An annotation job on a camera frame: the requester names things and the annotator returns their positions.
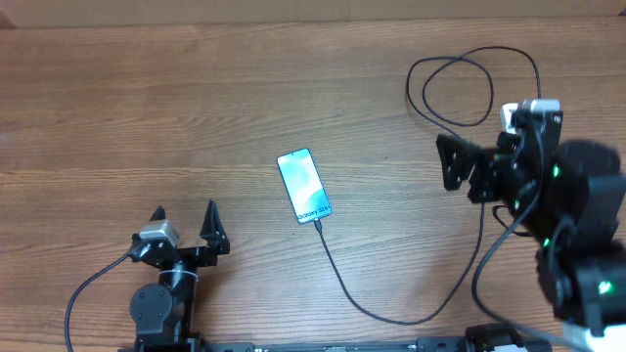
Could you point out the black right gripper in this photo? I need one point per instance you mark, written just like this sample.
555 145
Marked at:
458 157

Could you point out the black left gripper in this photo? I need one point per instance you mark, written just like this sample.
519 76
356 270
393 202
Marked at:
214 238

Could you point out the Samsung Galaxy smartphone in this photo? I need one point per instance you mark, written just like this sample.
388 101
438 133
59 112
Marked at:
305 189

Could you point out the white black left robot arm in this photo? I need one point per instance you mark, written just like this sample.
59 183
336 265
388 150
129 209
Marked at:
163 312

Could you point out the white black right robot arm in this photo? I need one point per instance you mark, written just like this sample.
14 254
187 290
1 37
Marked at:
567 195

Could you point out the white power strip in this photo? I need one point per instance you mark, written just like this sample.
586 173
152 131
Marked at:
506 115

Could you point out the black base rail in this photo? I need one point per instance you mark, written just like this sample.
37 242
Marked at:
423 344

